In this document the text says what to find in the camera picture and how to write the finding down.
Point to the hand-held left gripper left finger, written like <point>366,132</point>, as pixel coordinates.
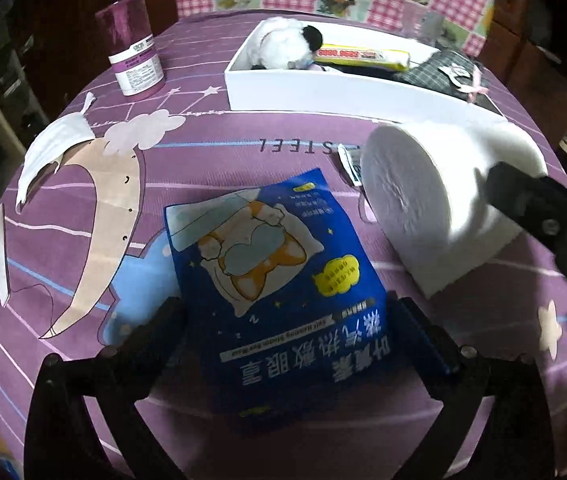
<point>161,330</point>

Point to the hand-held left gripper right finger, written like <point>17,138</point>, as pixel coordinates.
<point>421,345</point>

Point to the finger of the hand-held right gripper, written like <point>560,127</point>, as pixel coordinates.
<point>538,210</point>

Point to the blue printed packet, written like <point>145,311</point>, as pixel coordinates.
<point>263,270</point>

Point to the white toilet paper roll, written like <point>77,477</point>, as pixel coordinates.
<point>413,200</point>

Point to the grey plaid pouch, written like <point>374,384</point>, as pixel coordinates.
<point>428,77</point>

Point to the yellow packet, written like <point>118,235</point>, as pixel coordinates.
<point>363,55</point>

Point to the white box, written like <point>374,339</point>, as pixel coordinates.
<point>313,92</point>

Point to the white plush toy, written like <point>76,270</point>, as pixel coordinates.
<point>278,45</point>

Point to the purple printed tablecloth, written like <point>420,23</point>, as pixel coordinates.
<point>213,160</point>

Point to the small white sachet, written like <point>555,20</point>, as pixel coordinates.
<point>351,165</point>

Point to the white face mask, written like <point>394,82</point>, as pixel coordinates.
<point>53,145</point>

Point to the clear glass cup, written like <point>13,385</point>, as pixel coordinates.
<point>423,27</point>

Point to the purple can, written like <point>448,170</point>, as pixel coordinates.
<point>131,35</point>

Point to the dark wooden cabinet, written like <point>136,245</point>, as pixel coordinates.
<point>63,10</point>

